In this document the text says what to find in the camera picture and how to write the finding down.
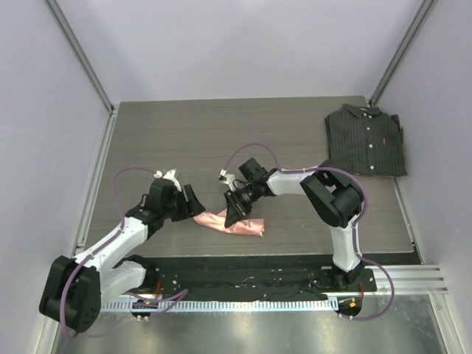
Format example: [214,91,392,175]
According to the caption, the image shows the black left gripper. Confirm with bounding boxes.
[161,184,204,222]

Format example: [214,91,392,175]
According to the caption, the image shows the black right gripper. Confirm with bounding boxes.
[224,182,260,229]

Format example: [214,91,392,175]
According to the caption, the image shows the pink satin napkin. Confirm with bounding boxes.
[193,210,265,237]

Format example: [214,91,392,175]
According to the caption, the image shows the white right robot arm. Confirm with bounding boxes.
[224,158,366,291]

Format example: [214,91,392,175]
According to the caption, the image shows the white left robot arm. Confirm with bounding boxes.
[38,178,206,333]

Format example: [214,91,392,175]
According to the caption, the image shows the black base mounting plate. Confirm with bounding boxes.
[133,254,377,302]

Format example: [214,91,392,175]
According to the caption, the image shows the dark striped folded shirt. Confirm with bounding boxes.
[324,104,407,177]

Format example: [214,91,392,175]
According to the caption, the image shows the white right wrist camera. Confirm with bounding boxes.
[218,169,236,191]

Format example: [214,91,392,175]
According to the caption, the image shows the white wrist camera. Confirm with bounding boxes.
[218,169,236,191]
[153,169,182,192]

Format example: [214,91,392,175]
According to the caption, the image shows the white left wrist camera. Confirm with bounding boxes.
[153,169,182,192]

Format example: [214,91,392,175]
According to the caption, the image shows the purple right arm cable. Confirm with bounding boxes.
[223,143,395,321]

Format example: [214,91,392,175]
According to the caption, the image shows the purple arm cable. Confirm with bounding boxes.
[223,143,395,321]
[60,167,190,339]

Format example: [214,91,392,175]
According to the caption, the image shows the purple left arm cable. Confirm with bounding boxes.
[60,167,190,339]

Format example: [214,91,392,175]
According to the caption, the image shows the white slotted cable duct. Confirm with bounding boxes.
[101,296,339,313]

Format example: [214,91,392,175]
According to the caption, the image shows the left aluminium frame post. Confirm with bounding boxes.
[43,0,118,114]

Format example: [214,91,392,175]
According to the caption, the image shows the aluminium frame post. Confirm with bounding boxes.
[43,0,118,114]
[367,0,437,107]

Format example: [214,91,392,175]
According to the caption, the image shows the right aluminium frame post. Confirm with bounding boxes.
[367,0,437,107]

